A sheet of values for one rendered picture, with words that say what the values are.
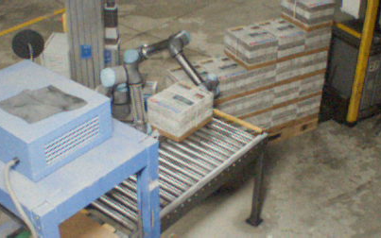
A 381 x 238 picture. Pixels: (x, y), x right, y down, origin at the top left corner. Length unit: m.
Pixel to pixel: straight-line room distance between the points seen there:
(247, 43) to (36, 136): 2.69
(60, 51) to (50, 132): 1.89
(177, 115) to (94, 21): 0.89
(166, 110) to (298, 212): 1.45
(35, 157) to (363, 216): 3.02
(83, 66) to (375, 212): 2.54
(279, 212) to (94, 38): 1.95
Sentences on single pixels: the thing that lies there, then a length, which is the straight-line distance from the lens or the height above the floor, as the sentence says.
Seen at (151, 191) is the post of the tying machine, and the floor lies 1.29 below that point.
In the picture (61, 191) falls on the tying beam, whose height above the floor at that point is 1.55.
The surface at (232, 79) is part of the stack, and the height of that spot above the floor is 0.80.
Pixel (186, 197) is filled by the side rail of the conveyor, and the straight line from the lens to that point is 3.45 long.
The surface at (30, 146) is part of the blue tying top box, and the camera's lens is 2.32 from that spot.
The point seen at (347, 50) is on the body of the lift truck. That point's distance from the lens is 5.69.
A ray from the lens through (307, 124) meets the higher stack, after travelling 5.56.
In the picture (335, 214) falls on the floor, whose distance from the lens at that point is 4.70.
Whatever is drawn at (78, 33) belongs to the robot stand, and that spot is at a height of 1.36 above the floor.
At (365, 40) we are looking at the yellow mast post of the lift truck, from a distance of 5.29.
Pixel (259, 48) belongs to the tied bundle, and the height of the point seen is 1.02.
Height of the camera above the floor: 3.03
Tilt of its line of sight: 32 degrees down
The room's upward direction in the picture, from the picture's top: 1 degrees clockwise
